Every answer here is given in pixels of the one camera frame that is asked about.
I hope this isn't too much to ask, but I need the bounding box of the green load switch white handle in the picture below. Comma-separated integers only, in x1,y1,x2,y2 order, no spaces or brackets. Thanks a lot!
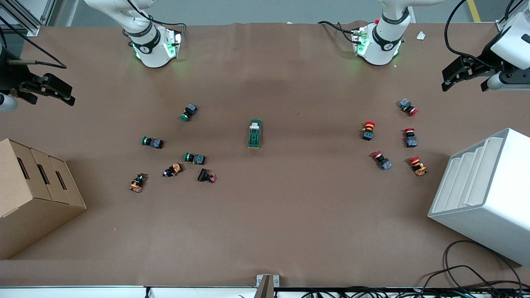
248,119,263,149

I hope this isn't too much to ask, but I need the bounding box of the red orange-collared button orange block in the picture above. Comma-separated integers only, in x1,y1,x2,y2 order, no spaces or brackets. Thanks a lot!
409,156,428,176

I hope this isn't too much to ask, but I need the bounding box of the brown cardboard box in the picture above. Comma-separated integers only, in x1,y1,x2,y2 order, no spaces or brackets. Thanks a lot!
0,138,87,260

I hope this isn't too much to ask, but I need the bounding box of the white slotted storage bin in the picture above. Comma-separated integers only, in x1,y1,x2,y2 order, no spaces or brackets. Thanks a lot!
428,128,530,267

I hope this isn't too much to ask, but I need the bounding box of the brown table mat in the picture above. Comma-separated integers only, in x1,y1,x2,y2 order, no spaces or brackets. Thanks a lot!
0,21,530,288

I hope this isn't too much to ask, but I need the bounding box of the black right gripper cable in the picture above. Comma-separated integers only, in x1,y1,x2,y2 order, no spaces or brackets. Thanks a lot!
0,17,67,69

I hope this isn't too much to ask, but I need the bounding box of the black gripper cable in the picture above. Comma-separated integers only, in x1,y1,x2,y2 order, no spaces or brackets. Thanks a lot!
0,17,67,69
444,0,504,67

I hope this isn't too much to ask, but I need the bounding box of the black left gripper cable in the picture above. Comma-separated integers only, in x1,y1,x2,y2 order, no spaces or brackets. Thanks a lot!
444,0,504,67

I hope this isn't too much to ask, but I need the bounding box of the aluminium frame profile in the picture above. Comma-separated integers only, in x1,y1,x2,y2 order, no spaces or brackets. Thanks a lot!
0,0,56,37

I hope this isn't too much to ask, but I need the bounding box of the black arm base cable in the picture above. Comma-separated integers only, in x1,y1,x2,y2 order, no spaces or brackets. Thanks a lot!
141,17,187,46
318,21,359,42

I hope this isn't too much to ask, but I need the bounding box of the black looping cable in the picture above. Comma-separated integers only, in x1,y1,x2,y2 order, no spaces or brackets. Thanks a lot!
418,240,524,298

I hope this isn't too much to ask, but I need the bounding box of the black cable bundle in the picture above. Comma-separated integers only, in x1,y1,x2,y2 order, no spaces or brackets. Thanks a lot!
302,286,530,298

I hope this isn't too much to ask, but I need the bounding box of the aluminium profile post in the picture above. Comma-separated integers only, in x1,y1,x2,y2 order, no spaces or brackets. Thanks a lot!
256,274,280,298

